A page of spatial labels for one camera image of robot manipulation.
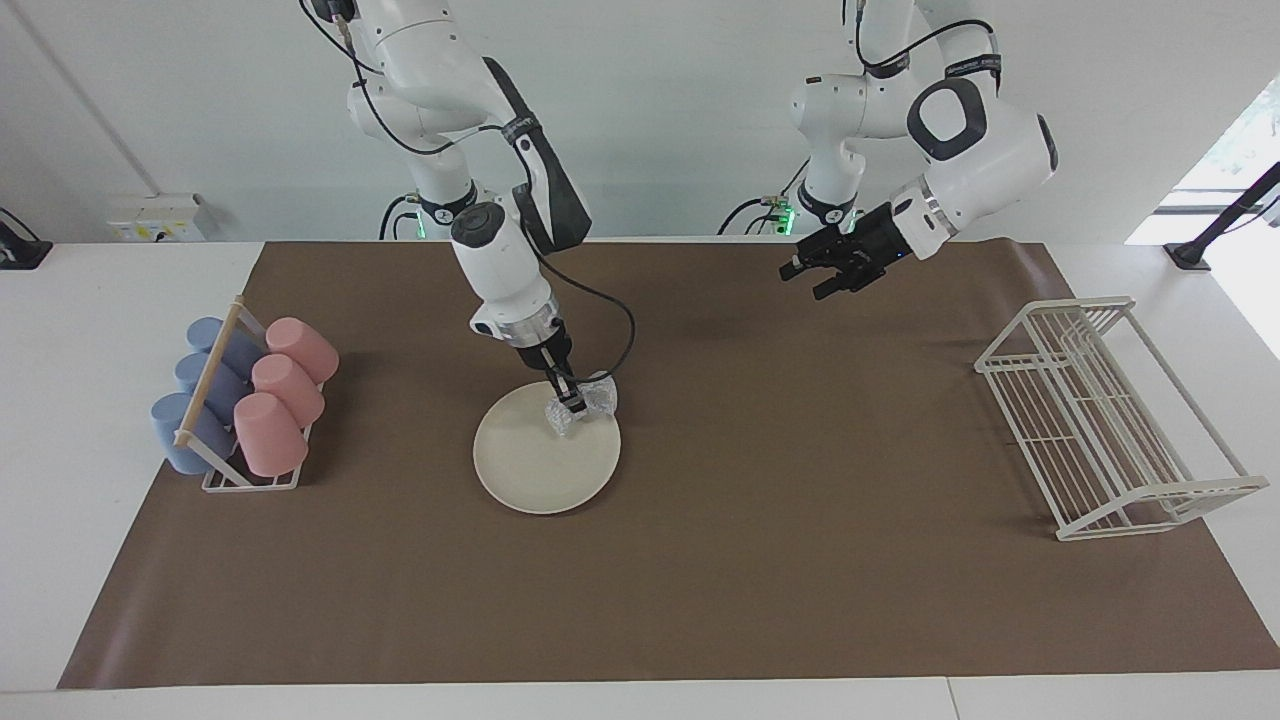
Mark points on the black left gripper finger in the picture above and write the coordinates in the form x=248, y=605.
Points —
x=845, y=280
x=820, y=245

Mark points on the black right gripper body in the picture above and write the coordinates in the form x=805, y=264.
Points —
x=542, y=350

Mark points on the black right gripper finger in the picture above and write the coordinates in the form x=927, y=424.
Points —
x=556, y=372
x=578, y=400

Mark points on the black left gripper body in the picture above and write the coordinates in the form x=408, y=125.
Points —
x=875, y=245

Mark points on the silver mesh sponge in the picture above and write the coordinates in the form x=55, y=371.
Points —
x=602, y=397

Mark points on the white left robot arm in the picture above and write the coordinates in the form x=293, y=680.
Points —
x=990, y=150

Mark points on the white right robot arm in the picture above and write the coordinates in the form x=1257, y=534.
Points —
x=500, y=260

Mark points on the cream round plate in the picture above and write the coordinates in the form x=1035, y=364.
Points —
x=535, y=470

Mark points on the brown table mat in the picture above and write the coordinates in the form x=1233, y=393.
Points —
x=800, y=500

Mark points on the pink plastic cup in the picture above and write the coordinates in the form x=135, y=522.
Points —
x=290, y=390
x=305, y=347
x=268, y=440

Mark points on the blue plastic cup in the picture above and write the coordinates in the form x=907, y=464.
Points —
x=200, y=380
x=175, y=430
x=210, y=332

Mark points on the white cup holder rack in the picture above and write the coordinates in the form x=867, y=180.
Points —
x=210, y=375

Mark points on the black table clamp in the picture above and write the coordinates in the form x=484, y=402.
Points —
x=22, y=250

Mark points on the white wall socket box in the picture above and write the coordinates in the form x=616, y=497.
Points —
x=155, y=218

